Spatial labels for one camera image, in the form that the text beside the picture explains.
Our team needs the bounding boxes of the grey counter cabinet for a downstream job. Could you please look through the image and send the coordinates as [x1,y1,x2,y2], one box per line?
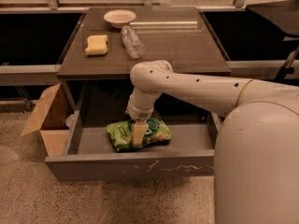
[56,6,232,112]

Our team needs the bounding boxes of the open cardboard box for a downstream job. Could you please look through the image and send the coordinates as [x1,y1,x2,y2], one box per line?
[21,83,73,157]

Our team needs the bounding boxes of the green rice chip bag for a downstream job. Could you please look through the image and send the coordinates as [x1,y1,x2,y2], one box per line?
[106,111,172,152]

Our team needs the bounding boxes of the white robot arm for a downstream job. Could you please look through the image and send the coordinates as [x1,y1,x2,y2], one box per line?
[127,61,299,224]

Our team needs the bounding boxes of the yellow sponge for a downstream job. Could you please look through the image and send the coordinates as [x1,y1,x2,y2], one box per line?
[85,35,108,56]

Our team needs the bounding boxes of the white cup behind box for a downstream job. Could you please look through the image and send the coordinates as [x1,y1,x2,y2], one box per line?
[65,114,74,128]

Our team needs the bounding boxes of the clear plastic water bottle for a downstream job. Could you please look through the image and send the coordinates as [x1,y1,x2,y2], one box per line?
[121,26,145,60]

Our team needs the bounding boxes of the black metal stand legs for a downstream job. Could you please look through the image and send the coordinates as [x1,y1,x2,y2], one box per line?
[274,46,299,83]

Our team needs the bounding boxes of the white paper bowl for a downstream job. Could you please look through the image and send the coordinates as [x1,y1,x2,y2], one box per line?
[104,9,136,29]

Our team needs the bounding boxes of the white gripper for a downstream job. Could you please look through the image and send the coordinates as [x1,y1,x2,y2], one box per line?
[126,88,162,147]

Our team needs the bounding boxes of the grey open drawer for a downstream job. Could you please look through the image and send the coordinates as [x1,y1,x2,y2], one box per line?
[45,80,223,181]

